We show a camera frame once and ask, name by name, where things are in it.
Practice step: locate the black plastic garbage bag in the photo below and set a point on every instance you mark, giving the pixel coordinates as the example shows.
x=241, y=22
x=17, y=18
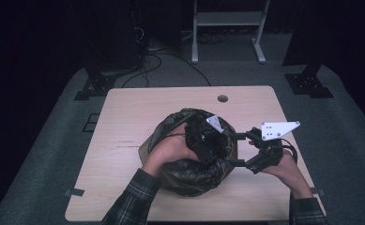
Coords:
x=189, y=178

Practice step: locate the person's right hand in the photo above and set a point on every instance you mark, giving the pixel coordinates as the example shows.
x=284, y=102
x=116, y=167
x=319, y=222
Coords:
x=286, y=173

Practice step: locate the grey tape strip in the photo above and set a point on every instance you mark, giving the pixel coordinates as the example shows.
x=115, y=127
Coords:
x=319, y=191
x=75, y=192

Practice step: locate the white metal stand frame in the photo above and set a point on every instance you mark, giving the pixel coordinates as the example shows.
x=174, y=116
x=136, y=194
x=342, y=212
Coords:
x=230, y=18

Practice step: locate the dark equipment rack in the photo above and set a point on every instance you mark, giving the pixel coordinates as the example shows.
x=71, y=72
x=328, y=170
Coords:
x=117, y=34

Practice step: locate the black stand base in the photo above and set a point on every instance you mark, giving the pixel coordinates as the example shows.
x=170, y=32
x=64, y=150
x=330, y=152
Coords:
x=97, y=86
x=308, y=84

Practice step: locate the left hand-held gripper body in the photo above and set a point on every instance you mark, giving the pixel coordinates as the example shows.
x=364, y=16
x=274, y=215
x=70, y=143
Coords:
x=202, y=140

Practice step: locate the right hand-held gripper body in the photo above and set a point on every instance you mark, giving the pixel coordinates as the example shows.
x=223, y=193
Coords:
x=269, y=153

